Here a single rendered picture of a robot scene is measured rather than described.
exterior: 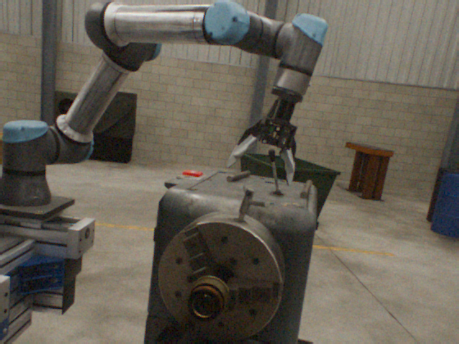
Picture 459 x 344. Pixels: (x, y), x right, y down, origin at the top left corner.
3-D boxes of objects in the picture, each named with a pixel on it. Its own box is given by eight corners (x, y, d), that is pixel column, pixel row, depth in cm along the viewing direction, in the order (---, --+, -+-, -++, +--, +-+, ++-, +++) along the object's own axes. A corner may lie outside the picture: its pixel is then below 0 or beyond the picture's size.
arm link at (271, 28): (230, 5, 97) (274, 15, 92) (255, 17, 107) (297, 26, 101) (220, 44, 100) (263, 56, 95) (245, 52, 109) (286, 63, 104)
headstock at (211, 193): (190, 255, 194) (201, 166, 186) (302, 278, 185) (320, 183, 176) (138, 314, 138) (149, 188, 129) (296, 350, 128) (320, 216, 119)
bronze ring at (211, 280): (197, 268, 108) (185, 282, 99) (234, 275, 106) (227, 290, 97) (192, 304, 110) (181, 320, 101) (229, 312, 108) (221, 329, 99)
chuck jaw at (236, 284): (233, 270, 115) (279, 276, 112) (231, 289, 116) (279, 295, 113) (224, 286, 104) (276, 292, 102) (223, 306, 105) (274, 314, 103)
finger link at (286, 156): (291, 190, 102) (279, 151, 100) (287, 184, 108) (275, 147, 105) (305, 185, 102) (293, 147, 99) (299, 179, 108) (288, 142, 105)
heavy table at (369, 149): (336, 184, 1063) (345, 141, 1041) (355, 186, 1066) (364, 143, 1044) (362, 199, 907) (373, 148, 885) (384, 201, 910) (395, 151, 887)
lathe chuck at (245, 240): (156, 301, 128) (187, 196, 120) (262, 343, 123) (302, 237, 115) (144, 314, 120) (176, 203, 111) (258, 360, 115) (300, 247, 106)
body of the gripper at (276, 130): (256, 143, 98) (274, 88, 94) (252, 138, 106) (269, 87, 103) (289, 154, 98) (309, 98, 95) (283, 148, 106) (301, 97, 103)
